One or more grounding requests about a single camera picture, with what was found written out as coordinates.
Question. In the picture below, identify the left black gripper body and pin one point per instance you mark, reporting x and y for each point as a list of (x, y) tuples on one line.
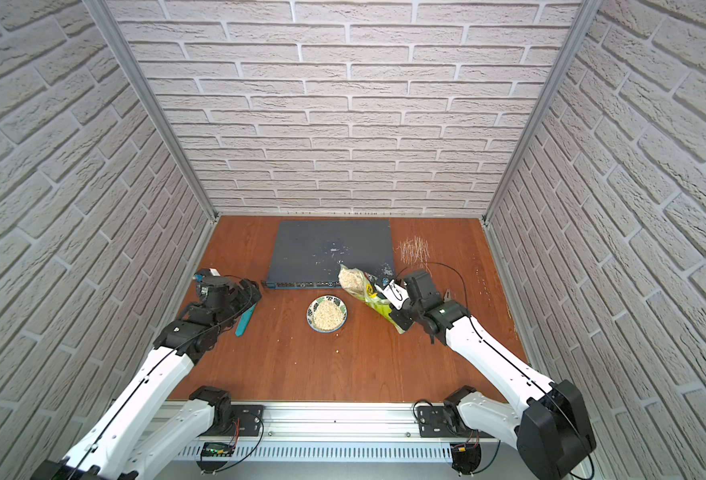
[(243, 294)]

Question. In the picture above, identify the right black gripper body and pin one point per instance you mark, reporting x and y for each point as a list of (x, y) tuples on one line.
[(411, 297)]

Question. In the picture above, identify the green oats bag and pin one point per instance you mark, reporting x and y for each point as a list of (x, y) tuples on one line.
[(358, 284)]

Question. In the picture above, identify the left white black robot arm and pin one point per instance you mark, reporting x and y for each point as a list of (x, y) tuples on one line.
[(116, 448)]

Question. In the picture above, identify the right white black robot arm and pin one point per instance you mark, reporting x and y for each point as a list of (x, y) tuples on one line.
[(545, 421)]

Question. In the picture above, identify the green leaf pattern bowl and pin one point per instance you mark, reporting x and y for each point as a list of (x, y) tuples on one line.
[(326, 314)]

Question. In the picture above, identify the left small circuit board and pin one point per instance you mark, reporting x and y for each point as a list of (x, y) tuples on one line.
[(216, 451)]

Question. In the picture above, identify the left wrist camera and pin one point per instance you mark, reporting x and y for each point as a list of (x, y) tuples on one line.
[(209, 278)]

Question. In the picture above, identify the grey network switch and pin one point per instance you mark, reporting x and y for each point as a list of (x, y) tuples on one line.
[(308, 254)]

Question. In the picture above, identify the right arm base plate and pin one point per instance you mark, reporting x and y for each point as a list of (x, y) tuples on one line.
[(439, 421)]

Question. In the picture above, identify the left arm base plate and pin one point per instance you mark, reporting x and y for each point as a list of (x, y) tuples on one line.
[(242, 419)]

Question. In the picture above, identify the aluminium frame rail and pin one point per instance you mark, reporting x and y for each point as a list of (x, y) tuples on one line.
[(328, 432)]

